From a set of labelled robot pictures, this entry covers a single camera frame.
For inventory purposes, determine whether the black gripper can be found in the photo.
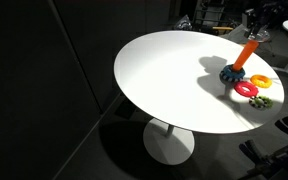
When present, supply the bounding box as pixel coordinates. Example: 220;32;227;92
242;8;269;39

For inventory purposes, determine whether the clear plastic ring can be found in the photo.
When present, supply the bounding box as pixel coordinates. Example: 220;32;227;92
247;28;271;43

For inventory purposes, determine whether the grey lounge chair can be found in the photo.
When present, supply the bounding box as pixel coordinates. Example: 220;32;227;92
223;21;278;46

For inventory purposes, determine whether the chair with wooden armrest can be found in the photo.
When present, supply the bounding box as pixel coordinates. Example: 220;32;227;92
192;0;239;36

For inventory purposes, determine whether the orange stand post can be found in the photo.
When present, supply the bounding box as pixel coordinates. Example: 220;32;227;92
232;39;260;72

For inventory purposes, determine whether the blue toy ring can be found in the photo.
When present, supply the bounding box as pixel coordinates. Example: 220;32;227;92
221;64;247;81

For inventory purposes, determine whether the yellow toy ring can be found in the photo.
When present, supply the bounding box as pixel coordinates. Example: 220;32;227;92
249;73;273;89

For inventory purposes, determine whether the black white striped ring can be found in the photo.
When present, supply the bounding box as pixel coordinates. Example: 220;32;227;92
219;71;244;84

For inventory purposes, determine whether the red toy ring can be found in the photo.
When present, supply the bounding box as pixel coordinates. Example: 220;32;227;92
233;80;260;99

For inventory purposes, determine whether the green black white ring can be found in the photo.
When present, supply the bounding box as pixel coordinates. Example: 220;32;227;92
248;94;274;110

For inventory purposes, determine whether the white table pedestal base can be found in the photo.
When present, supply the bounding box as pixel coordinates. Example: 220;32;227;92
142;117;196;166

